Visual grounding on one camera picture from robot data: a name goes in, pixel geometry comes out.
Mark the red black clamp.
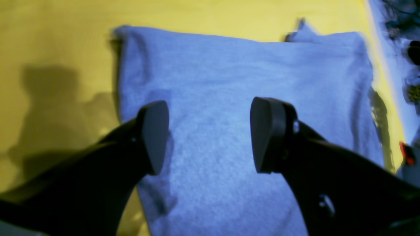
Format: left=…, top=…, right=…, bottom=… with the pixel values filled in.
left=399, top=142, right=416, bottom=166

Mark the grey t-shirt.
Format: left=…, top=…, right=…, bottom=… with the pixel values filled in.
left=115, top=22, right=384, bottom=236

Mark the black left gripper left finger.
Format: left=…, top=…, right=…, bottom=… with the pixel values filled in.
left=0, top=100, right=169, bottom=236

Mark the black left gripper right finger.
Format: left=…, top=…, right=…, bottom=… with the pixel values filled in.
left=250, top=97, right=420, bottom=236

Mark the yellow table cloth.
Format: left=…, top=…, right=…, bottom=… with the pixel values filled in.
left=0, top=0, right=406, bottom=236

